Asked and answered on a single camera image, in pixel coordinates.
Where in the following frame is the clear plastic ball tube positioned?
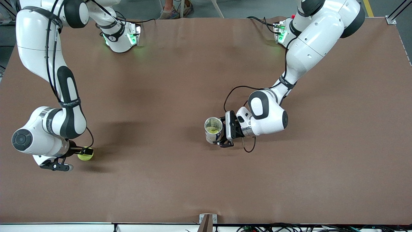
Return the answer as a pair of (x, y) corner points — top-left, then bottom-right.
(204, 117), (223, 145)

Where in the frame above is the brown table cover sheet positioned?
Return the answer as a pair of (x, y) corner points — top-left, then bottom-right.
(0, 16), (412, 225)

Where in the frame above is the small metal edge bracket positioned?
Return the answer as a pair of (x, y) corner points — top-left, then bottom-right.
(199, 214), (218, 232)

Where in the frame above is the white table edge rail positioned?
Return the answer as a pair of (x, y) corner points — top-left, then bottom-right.
(0, 222), (200, 232)

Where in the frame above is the black cable bundle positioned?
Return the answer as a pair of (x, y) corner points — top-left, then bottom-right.
(237, 222), (412, 232)

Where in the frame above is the black left base cable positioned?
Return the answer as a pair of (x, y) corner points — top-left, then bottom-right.
(247, 16), (277, 34)

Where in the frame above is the black base cable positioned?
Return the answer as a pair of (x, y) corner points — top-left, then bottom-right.
(247, 16), (277, 34)
(95, 0), (156, 24)

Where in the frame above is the black right base cable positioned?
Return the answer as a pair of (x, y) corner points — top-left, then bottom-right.
(95, 0), (156, 24)

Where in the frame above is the aluminium frame profile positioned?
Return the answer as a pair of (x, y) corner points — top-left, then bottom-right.
(386, 0), (412, 25)

